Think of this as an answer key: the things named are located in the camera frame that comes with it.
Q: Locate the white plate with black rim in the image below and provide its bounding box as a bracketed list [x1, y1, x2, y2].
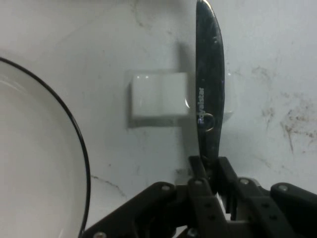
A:
[0, 57, 90, 238]

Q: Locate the silver table knife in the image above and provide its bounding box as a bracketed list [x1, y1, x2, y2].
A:
[195, 0, 226, 214]

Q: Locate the small white cutlery rest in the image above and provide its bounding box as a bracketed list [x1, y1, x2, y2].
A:
[125, 70, 240, 128]

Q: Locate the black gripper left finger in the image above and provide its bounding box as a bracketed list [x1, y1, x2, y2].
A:
[81, 156, 231, 238]

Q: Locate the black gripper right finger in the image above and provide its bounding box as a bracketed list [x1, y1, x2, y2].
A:
[214, 156, 317, 238]

